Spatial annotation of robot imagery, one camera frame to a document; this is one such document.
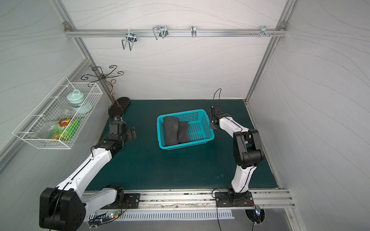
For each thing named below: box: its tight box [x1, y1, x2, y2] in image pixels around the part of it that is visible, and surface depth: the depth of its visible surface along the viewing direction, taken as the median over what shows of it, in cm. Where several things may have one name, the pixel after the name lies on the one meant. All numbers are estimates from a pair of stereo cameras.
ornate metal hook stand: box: [80, 65, 131, 117], surface depth 102 cm
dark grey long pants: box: [162, 116, 190, 147], surface depth 95 cm
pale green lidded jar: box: [66, 89, 85, 108], surface depth 68 cm
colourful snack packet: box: [50, 116, 83, 142], surface depth 64 cm
